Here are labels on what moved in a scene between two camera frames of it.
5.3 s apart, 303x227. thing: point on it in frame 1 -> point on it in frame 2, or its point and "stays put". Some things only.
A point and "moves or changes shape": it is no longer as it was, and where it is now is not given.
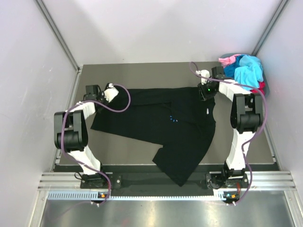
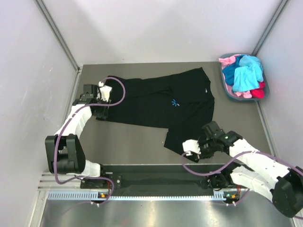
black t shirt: (177, 118) moves or changes shape
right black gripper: (204, 96) -> (203, 155)
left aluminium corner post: (59, 34) stays put
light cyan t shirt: (249, 73) stays put
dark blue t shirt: (229, 70) stays put
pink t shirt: (225, 61) stays put
